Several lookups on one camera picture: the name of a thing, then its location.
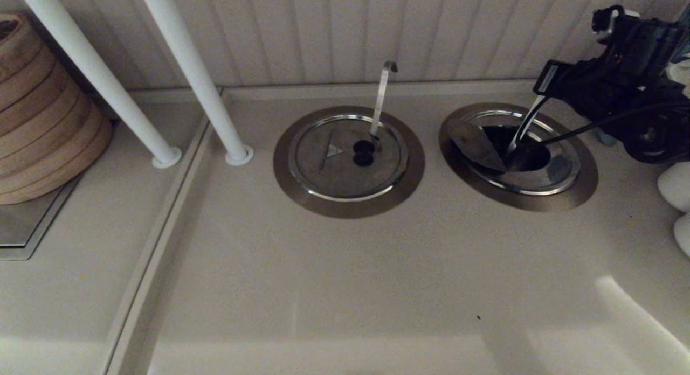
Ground steel ladle with straight handle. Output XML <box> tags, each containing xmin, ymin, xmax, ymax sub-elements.
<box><xmin>506</xmin><ymin>95</ymin><xmax>548</xmax><ymax>156</ymax></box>

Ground steel lid with black knob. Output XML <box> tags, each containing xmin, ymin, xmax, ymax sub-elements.
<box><xmin>446</xmin><ymin>110</ymin><xmax>582</xmax><ymax>197</ymax></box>
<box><xmin>287</xmin><ymin>114</ymin><xmax>409</xmax><ymax>203</ymax></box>

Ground white paper napkin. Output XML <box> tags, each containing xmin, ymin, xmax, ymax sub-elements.
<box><xmin>667</xmin><ymin>60</ymin><xmax>690</xmax><ymax>85</ymax></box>

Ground white metal pole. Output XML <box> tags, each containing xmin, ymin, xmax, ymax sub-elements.
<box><xmin>13</xmin><ymin>0</ymin><xmax>182</xmax><ymax>169</ymax></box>
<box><xmin>136</xmin><ymin>0</ymin><xmax>254</xmax><ymax>166</ymax></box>

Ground beige counter divider strip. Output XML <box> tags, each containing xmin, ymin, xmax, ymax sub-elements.
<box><xmin>105</xmin><ymin>89</ymin><xmax>223</xmax><ymax>375</ymax></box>

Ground bamboo steamer stack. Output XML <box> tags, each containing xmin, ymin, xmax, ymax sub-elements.
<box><xmin>0</xmin><ymin>14</ymin><xmax>114</xmax><ymax>206</ymax></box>

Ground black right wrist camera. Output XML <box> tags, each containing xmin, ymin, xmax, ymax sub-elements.
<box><xmin>591</xmin><ymin>5</ymin><xmax>690</xmax><ymax>82</ymax></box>

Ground steel pot well ring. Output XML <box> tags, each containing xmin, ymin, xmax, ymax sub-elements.
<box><xmin>438</xmin><ymin>102</ymin><xmax>599</xmax><ymax>212</ymax></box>
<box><xmin>272</xmin><ymin>106</ymin><xmax>425</xmax><ymax>219</ymax></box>

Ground left steel ladle handle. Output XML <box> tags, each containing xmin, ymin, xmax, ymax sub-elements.
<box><xmin>369</xmin><ymin>61</ymin><xmax>398</xmax><ymax>140</ymax></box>

